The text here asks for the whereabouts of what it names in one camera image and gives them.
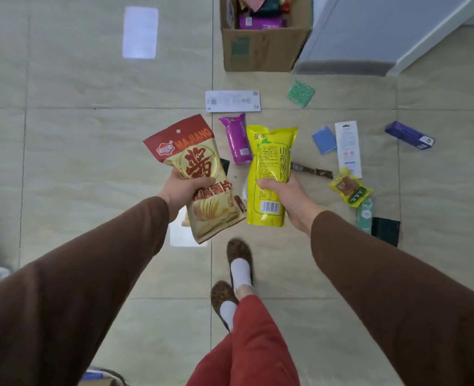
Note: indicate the person's left hand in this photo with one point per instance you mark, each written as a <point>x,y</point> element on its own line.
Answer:
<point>178,192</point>

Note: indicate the person's right hand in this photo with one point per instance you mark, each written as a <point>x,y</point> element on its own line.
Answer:
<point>297,205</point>

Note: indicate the dark brown stick sachet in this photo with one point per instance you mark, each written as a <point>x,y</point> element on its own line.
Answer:
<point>311,170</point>

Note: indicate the beige red chip bag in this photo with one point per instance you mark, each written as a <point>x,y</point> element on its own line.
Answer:
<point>196,156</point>

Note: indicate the black box white end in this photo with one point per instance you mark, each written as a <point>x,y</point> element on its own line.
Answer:
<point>225,165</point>

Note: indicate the yellow dried tofu packet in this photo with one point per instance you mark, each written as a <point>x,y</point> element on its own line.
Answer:
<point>350,188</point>

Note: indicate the yellow-green long snack bag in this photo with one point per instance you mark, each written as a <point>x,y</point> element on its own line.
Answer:
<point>269,156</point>

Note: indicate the dark brown strip wrapper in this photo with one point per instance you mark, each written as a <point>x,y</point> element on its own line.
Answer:
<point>241,204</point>

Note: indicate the teal long carton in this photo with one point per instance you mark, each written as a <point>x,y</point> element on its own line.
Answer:
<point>365,215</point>

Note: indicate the blue square pack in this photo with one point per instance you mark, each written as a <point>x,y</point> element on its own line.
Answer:
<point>324,139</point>

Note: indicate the white long card blue print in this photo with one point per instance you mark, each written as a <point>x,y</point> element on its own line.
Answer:
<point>348,144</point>

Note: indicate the purple snack bag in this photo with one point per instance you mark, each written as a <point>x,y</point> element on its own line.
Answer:
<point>261,22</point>
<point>237,138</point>

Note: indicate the dark green box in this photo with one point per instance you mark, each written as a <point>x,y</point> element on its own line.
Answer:
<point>385,231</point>

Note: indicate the white card with code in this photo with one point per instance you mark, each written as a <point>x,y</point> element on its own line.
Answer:
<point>233,101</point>

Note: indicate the green square pack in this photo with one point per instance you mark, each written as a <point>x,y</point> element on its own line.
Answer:
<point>301,94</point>

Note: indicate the purple-blue long box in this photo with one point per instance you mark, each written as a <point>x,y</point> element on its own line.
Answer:
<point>408,134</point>

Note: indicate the brown cardboard box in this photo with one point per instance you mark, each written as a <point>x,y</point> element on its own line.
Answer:
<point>265,48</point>

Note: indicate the dark teal packet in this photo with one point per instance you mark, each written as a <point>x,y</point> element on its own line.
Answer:
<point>271,7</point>

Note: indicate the red snack bag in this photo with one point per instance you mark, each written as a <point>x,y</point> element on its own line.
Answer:
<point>285,3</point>

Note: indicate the pink striped packet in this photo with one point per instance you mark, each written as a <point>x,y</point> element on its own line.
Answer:
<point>255,1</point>

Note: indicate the person's right forearm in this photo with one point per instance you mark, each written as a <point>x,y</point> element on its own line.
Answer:
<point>402,297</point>

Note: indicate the person's left forearm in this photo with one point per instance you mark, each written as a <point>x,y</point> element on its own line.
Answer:
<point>80,297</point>

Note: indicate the person's right leg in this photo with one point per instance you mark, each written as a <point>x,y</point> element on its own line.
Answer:
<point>261,345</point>

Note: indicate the person's leg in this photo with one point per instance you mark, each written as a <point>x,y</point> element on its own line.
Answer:
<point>208,369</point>
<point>261,345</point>

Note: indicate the person's left leg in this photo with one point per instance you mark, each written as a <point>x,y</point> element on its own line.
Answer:
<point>208,369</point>

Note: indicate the right leopard print slipper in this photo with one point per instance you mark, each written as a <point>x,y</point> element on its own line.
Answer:
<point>237,247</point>

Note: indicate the leopard print slipper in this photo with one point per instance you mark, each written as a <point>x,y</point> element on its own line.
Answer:
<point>220,289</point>
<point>237,247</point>

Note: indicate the right white sock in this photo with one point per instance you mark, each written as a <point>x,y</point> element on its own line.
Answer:
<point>241,273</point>

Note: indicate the white sock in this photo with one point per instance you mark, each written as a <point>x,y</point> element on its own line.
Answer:
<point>241,273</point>
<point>227,311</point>

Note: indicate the left leopard print slipper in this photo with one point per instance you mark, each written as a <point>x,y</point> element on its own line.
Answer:
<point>220,289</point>

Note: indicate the left white sock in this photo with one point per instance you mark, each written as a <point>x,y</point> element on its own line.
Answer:
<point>227,311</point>

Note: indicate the pale grey cabinet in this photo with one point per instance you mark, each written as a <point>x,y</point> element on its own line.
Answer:
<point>381,28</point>

